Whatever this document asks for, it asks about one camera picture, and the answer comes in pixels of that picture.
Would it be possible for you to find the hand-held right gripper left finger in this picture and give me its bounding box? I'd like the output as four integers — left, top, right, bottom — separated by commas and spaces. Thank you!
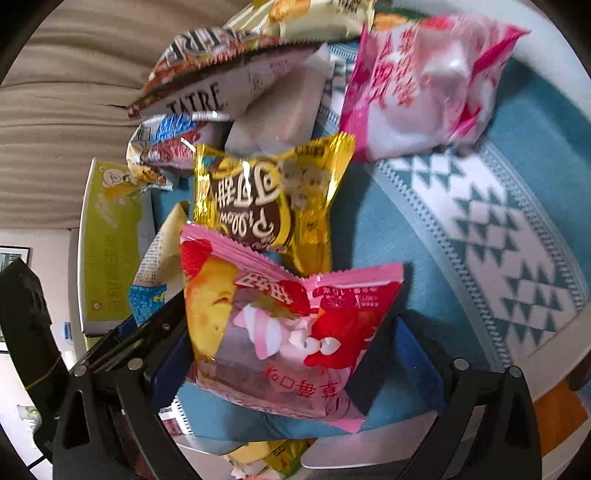
51, 290, 200, 480

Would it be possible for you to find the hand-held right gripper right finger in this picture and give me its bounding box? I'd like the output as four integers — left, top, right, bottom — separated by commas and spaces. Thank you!
346, 315, 542, 480

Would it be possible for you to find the pink strawberry snack packet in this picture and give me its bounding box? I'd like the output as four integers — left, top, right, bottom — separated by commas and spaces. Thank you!
180, 222, 405, 435

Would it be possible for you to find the yellow green cardboard box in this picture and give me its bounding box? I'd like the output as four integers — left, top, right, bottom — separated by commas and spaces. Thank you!
78, 157, 156, 336

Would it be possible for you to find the grey white snack packet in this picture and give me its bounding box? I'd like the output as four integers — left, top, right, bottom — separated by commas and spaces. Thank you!
225, 45, 342, 154

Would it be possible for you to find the white and blue snack packet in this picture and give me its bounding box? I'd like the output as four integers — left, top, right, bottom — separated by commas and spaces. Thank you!
129, 202, 191, 326

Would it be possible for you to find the teal patterned mat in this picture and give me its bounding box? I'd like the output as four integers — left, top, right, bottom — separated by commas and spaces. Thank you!
152, 37, 588, 439

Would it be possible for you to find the gold snack packet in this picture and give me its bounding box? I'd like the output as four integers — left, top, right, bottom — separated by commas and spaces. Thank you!
193, 131, 356, 278

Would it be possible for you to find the beige curtain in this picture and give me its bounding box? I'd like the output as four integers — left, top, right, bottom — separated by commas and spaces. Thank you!
0, 0, 278, 232

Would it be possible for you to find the blue and red snack packet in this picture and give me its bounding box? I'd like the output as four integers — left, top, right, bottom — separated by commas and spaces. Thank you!
126, 113, 232, 191

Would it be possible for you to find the pink and white snack packet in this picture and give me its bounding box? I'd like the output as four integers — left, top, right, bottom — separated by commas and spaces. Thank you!
339, 14, 530, 162

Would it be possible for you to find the brown and white snack packet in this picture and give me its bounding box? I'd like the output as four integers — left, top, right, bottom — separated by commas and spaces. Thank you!
128, 28, 329, 121

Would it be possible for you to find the cream yellow snack packet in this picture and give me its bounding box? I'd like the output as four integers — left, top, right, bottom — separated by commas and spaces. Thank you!
226, 0, 378, 40

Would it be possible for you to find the framed wall picture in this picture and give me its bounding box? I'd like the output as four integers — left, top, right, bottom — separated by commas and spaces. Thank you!
0, 246, 31, 354

